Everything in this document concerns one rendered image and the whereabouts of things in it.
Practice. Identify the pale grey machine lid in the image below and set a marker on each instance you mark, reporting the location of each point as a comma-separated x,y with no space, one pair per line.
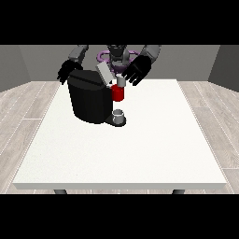
105,72

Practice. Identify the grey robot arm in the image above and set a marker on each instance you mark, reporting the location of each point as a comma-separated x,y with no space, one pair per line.
151,51
77,53

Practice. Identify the dark table leg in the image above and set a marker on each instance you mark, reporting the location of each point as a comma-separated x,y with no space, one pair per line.
60,191
178,191

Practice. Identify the red pod holder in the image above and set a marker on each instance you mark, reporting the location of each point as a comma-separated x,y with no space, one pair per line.
117,92

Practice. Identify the black coffee machine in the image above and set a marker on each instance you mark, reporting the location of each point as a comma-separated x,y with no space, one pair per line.
88,96

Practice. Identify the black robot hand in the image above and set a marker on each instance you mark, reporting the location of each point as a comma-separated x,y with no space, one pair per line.
67,70
138,69

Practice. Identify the grey robot trunk purple rings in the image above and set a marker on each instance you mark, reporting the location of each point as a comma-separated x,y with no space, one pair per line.
117,56

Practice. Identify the small grey cup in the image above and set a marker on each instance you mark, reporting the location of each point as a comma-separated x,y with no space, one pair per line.
118,115

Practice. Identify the small grey coffee pod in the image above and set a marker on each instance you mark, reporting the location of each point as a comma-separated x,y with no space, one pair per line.
120,80

